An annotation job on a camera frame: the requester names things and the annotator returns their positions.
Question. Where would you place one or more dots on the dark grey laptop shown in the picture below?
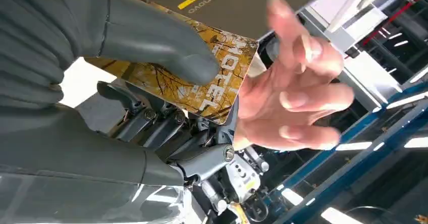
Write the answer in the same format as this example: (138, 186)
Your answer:
(247, 12)

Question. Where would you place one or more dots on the ribbed grey right arm sleeve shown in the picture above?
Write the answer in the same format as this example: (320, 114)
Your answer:
(33, 38)

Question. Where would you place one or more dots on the blue steel beam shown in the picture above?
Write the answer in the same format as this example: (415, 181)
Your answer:
(351, 169)
(367, 122)

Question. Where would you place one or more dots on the pale box with yellow label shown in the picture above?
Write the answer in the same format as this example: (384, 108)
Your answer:
(243, 179)

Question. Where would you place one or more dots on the white frame structure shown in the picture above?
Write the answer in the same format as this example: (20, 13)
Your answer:
(364, 65)

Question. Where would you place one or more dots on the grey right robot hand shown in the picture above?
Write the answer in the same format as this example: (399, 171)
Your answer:
(67, 149)

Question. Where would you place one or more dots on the person's hand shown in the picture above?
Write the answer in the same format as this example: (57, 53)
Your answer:
(284, 92)

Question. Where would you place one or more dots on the white ceiling light strip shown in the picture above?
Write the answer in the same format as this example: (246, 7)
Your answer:
(291, 196)
(352, 146)
(339, 216)

